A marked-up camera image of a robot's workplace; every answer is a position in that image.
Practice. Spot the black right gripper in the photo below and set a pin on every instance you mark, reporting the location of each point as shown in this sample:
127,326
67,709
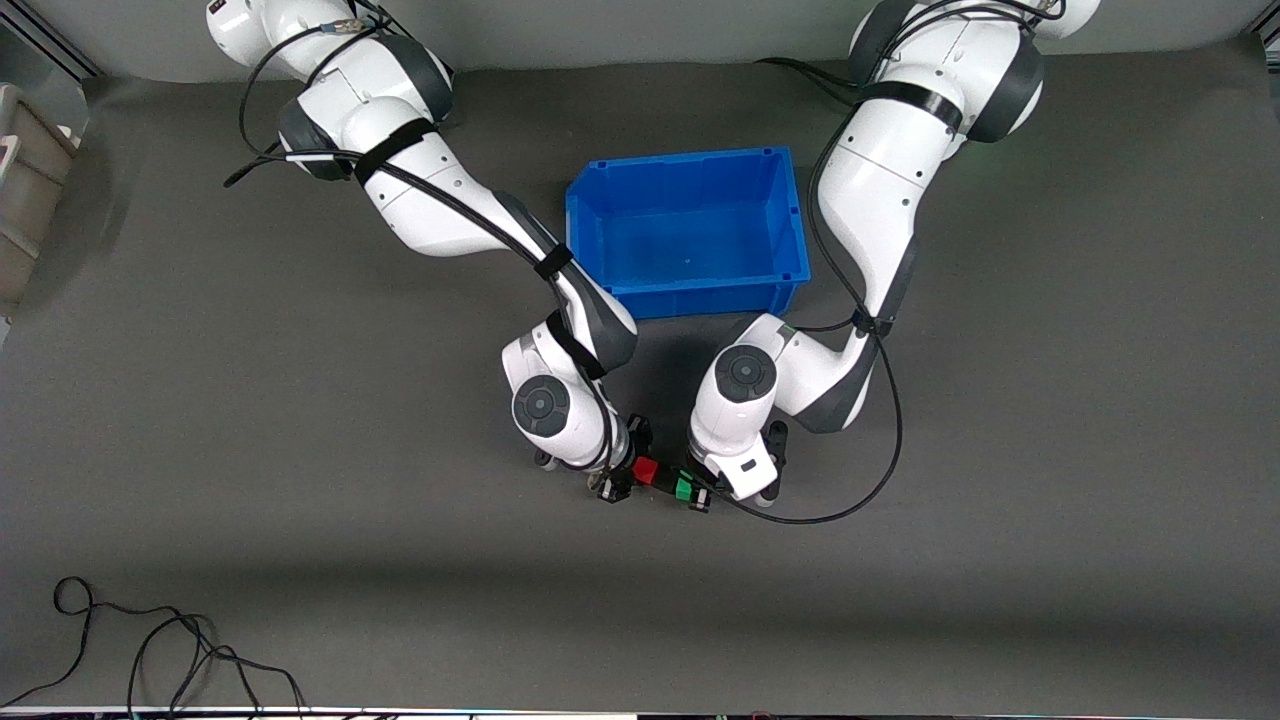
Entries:
632,456

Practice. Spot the red cube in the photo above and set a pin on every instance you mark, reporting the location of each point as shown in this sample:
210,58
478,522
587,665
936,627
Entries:
645,471

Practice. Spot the green cube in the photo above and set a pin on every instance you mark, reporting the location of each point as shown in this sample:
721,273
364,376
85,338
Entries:
685,489

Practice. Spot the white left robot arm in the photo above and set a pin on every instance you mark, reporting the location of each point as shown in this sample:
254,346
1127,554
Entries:
880,200

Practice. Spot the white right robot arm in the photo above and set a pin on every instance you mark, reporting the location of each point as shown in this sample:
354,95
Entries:
430,200

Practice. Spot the black cube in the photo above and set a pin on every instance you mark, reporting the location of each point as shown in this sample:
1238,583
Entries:
667,480

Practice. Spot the dark grey table mat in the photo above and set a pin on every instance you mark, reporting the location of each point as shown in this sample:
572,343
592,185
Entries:
800,620

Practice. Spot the blue plastic bin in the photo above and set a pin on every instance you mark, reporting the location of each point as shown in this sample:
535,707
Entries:
700,230

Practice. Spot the beige box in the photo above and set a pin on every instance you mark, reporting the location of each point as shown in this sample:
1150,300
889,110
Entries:
30,200

